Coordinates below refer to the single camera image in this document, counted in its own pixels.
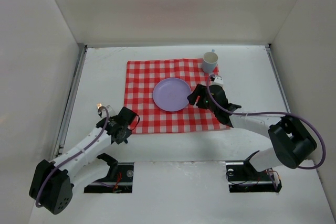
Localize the gold fork dark handle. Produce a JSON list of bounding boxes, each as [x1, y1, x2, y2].
[[97, 103, 102, 111]]

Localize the lilac plastic plate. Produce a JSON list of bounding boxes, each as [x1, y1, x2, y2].
[[152, 78, 192, 112]]

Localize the light blue mug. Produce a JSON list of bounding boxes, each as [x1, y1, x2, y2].
[[202, 50, 218, 73]]

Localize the red white checkered cloth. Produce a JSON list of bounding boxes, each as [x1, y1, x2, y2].
[[124, 59, 228, 134]]

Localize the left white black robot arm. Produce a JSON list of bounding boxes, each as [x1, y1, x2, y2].
[[29, 106, 140, 215]]

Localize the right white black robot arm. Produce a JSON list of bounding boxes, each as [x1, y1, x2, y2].
[[187, 84, 317, 179]]

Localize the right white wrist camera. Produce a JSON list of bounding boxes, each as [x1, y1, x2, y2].
[[211, 75, 224, 87]]

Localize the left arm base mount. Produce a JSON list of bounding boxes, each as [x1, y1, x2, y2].
[[84, 163, 134, 194]]

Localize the left aluminium table rail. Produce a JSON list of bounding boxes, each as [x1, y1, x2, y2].
[[51, 43, 87, 159]]

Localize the aluminium table rail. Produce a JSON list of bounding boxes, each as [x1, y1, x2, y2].
[[51, 43, 87, 159], [265, 42, 307, 159]]

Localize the right aluminium table rail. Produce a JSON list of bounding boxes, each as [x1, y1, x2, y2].
[[265, 42, 307, 159]]

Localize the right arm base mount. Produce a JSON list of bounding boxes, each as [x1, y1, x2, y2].
[[225, 161, 282, 193]]

